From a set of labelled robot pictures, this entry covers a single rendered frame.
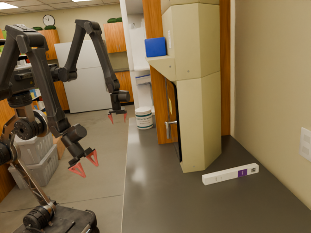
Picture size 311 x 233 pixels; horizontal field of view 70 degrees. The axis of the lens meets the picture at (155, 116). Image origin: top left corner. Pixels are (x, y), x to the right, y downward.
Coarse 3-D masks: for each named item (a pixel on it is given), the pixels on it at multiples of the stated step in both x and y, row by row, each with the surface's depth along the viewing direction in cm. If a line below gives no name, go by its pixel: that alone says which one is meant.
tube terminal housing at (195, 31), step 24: (168, 24) 98; (192, 24) 90; (216, 24) 102; (168, 48) 108; (192, 48) 93; (216, 48) 105; (192, 72) 97; (216, 72) 108; (192, 96) 100; (216, 96) 112; (192, 120) 103; (216, 120) 115; (192, 144) 107; (216, 144) 119; (192, 168) 112
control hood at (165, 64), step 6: (150, 60) 94; (156, 60) 94; (162, 60) 94; (168, 60) 94; (174, 60) 95; (156, 66) 94; (162, 66) 95; (168, 66) 95; (174, 66) 95; (162, 72) 95; (168, 72) 96; (174, 72) 96; (168, 78) 96; (174, 78) 97
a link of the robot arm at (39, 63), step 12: (24, 36) 86; (24, 48) 86; (48, 48) 95; (36, 60) 90; (36, 72) 92; (48, 72) 94; (48, 84) 94; (48, 96) 94; (48, 108) 96; (60, 108) 99; (48, 120) 98; (60, 120) 101; (60, 132) 99
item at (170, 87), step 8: (168, 80) 114; (168, 88) 118; (168, 96) 123; (168, 104) 128; (176, 104) 101; (176, 112) 102; (176, 120) 104; (176, 128) 107; (176, 136) 111; (176, 144) 115; (176, 152) 119
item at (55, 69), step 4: (52, 64) 154; (56, 64) 158; (52, 68) 152; (56, 68) 152; (60, 68) 152; (52, 72) 151; (56, 72) 151; (52, 76) 153; (56, 76) 153; (56, 80) 158
